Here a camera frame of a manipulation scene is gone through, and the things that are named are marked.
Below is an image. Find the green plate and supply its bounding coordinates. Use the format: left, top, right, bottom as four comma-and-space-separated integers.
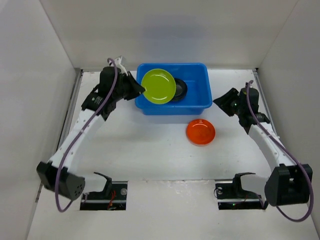
141, 68, 177, 105

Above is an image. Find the orange plate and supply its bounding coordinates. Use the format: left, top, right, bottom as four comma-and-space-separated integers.
186, 118, 216, 146

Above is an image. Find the black plate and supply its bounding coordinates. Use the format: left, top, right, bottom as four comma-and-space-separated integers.
170, 78, 188, 102

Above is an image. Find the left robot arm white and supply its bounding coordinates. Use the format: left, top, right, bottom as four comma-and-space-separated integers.
36, 66, 145, 202

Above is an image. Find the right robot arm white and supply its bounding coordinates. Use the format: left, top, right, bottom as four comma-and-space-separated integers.
213, 88, 314, 207

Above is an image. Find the blue plastic bin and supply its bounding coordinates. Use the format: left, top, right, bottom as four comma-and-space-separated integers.
135, 63, 213, 116

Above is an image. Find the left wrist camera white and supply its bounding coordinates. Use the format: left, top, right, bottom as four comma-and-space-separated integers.
114, 55, 128, 75

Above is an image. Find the metal side rail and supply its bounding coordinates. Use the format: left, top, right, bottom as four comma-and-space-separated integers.
48, 67, 83, 159

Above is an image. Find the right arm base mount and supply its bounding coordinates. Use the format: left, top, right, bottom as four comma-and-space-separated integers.
213, 179, 269, 211

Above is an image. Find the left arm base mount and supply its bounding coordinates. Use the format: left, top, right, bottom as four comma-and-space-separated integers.
79, 181, 128, 211

